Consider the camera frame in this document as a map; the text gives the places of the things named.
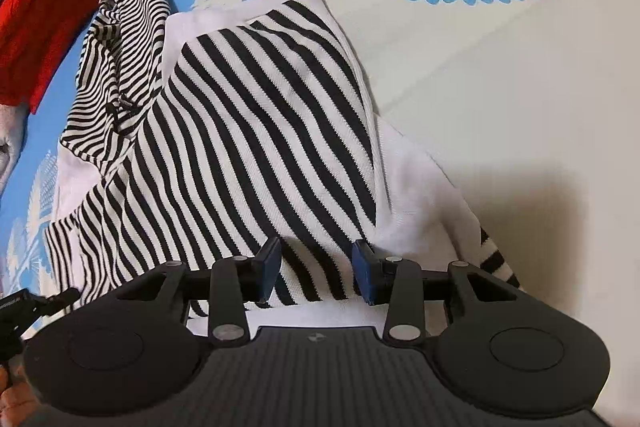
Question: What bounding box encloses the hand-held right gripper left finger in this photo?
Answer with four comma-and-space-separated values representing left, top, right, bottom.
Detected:
109, 237, 284, 348

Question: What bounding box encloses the black white striped garment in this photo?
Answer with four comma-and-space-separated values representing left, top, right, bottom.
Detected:
44, 0, 522, 338

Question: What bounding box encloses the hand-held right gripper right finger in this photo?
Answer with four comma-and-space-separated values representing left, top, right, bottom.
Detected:
351, 239, 527, 348

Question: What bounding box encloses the blue cream printed bedsheet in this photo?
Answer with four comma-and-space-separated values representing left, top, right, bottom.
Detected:
0, 0, 640, 427

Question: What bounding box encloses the beige folded garment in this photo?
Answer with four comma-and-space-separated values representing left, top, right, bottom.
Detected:
0, 104, 25, 180

